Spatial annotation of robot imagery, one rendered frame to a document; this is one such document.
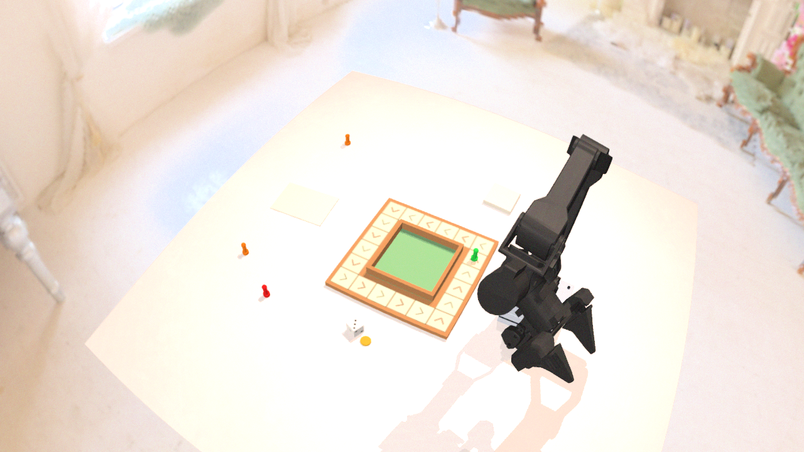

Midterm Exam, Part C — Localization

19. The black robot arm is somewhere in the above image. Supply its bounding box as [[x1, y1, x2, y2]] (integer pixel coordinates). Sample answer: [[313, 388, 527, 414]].
[[477, 134, 612, 349]]

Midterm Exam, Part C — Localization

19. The white die with black pips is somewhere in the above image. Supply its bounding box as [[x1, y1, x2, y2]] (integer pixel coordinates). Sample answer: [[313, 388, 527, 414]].
[[346, 317, 364, 337]]

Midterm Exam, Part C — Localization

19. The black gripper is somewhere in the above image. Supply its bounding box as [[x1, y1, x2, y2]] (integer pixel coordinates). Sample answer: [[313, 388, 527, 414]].
[[511, 279, 596, 384]]

